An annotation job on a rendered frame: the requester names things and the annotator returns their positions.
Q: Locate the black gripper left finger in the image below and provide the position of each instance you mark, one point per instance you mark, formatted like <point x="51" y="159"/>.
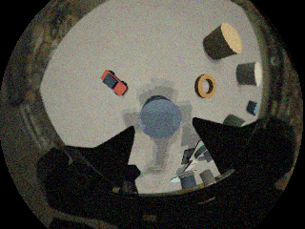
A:
<point x="109" y="159"/>

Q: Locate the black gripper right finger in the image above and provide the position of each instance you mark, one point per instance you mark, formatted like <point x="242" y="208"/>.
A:
<point x="225" y="143"/>

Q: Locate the brown ring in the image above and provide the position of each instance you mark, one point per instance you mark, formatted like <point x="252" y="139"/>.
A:
<point x="198" y="85"/>

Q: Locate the small red toy car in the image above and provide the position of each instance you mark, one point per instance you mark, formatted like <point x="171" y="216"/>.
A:
<point x="119" y="87"/>

